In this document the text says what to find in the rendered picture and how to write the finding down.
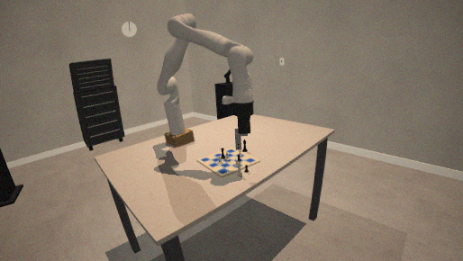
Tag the blue and cream chessboard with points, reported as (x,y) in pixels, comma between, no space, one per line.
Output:
(227,167)

